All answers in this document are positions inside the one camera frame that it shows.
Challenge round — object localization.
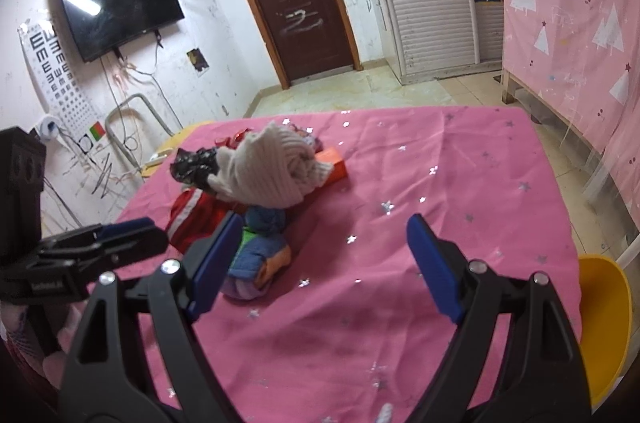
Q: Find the yellow trash bin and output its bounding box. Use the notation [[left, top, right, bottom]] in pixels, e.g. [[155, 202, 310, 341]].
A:
[[578, 255, 632, 409]]

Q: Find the white knitted cloth bundle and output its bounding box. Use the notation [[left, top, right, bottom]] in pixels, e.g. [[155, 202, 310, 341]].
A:
[[207, 122, 334, 210]]

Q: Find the red white cloth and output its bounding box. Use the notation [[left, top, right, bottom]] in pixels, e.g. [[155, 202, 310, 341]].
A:
[[165, 188, 239, 255]]

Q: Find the colourful cloth bundle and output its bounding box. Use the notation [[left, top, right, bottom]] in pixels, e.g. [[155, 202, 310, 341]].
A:
[[221, 206, 292, 302]]

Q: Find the pink star tablecloth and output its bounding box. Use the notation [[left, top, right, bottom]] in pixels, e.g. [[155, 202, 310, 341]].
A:
[[84, 104, 584, 423]]

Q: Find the eye chart poster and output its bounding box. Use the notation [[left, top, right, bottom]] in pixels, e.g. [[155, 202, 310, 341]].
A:
[[18, 16, 105, 156]]

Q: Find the pink tree pattern curtain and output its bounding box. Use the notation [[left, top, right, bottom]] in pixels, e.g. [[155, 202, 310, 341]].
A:
[[503, 0, 639, 218]]

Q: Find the grey metal tube frame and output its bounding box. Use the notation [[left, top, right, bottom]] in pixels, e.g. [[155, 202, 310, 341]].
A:
[[104, 93, 176, 174]]

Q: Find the white gloved left hand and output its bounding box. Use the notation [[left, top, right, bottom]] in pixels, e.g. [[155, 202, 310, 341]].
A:
[[1, 302, 82, 389]]

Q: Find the yellow round stool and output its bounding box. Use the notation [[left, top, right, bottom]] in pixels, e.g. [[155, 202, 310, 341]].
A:
[[141, 121, 210, 180]]

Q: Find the black wall television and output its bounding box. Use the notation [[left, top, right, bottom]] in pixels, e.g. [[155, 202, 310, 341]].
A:
[[61, 0, 184, 62]]

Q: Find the white metal chair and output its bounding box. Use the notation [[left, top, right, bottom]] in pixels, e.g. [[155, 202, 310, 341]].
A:
[[584, 108, 639, 269]]

